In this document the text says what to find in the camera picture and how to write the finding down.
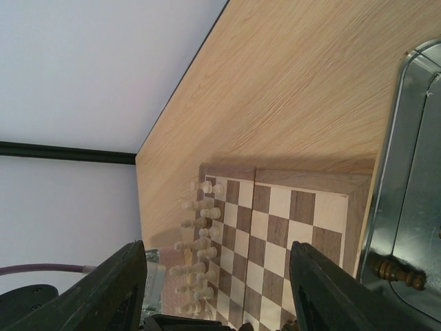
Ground dark pieces in tin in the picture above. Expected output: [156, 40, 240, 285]
[371, 258, 426, 291]

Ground tin lid on table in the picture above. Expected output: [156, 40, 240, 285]
[141, 246, 189, 319]

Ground gold metal tin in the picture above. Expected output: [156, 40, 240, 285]
[356, 39, 440, 329]

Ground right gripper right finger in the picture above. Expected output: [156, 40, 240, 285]
[289, 241, 410, 330]

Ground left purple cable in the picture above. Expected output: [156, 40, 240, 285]
[0, 262, 96, 277]

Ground wooden chess board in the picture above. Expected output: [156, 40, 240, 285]
[183, 163, 371, 330]

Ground white chess piece corner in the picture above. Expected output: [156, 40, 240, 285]
[190, 181, 224, 194]

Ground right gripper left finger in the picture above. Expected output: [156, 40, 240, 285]
[1, 241, 147, 330]

